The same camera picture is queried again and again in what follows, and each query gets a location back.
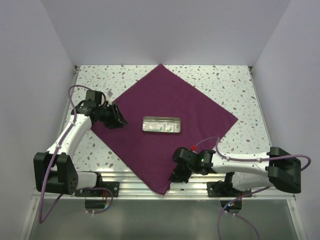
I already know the purple cable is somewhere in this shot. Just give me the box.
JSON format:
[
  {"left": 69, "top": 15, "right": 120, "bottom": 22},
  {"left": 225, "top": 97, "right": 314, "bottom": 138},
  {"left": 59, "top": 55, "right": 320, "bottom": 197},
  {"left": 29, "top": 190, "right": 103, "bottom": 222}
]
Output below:
[
  {"left": 193, "top": 136, "right": 313, "bottom": 240},
  {"left": 38, "top": 84, "right": 114, "bottom": 224}
]

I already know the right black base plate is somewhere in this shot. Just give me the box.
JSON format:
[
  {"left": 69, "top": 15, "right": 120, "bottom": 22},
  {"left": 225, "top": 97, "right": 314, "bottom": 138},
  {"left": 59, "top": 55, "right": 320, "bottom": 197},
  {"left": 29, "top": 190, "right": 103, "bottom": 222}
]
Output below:
[{"left": 206, "top": 180, "right": 252, "bottom": 198}]

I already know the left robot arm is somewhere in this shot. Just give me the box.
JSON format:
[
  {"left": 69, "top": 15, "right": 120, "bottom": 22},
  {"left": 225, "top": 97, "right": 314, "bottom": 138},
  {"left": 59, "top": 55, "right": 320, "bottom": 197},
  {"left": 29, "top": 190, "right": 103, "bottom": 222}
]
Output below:
[{"left": 33, "top": 89, "right": 128, "bottom": 197}]

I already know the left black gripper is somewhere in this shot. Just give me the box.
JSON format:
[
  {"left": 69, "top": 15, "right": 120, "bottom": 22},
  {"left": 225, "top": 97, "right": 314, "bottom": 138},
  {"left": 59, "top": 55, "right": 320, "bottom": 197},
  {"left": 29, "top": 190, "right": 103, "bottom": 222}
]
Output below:
[{"left": 97, "top": 102, "right": 128, "bottom": 130}]

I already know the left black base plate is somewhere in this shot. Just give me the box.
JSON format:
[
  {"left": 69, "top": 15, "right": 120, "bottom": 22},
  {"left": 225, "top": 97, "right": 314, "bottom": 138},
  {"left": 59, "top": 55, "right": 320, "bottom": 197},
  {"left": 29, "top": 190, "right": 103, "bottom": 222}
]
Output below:
[{"left": 74, "top": 181, "right": 120, "bottom": 198}]

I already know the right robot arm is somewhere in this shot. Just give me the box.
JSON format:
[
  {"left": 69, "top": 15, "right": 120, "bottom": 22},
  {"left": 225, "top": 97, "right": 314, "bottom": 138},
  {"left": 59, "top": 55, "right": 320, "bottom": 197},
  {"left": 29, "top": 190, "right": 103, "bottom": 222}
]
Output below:
[{"left": 169, "top": 147, "right": 302, "bottom": 197}]

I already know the suture packet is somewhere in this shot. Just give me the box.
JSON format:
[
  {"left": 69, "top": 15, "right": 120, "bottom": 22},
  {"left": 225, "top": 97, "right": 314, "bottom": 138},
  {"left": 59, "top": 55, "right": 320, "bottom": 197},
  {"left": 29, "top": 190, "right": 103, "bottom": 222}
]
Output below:
[
  {"left": 142, "top": 120, "right": 166, "bottom": 133},
  {"left": 164, "top": 122, "right": 178, "bottom": 133}
]

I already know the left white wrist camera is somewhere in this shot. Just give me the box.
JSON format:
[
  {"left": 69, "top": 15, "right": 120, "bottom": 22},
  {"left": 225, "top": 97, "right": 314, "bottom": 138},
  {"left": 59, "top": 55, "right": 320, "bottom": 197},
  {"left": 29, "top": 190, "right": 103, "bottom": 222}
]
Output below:
[{"left": 107, "top": 90, "right": 113, "bottom": 97}]

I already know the purple surgical cloth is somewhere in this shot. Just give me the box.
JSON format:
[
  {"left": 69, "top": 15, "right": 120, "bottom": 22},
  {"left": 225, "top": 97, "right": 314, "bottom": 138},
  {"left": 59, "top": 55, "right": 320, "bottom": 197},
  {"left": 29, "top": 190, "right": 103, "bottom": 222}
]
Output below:
[{"left": 91, "top": 65, "right": 238, "bottom": 195}]

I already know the metal instrument tray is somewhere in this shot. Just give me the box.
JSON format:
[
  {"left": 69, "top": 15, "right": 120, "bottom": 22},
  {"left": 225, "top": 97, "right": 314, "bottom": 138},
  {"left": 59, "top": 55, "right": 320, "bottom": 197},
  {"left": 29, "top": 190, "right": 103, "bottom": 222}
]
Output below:
[{"left": 142, "top": 116, "right": 181, "bottom": 134}]

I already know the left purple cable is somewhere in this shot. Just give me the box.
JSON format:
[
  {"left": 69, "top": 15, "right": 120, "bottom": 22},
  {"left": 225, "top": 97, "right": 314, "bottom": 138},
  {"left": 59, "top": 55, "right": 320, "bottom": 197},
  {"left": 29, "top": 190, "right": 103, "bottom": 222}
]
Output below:
[{"left": 38, "top": 84, "right": 114, "bottom": 224}]

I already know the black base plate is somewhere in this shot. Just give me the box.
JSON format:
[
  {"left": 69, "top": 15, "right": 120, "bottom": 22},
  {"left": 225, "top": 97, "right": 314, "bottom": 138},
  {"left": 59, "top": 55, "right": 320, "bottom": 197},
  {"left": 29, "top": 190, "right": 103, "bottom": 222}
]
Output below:
[
  {"left": 74, "top": 181, "right": 120, "bottom": 198},
  {"left": 206, "top": 180, "right": 252, "bottom": 198}
]

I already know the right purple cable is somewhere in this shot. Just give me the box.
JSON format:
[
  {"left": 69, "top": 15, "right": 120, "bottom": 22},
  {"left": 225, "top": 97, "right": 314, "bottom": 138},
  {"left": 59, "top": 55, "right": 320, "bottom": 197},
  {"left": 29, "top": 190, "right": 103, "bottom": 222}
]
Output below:
[{"left": 193, "top": 136, "right": 313, "bottom": 240}]

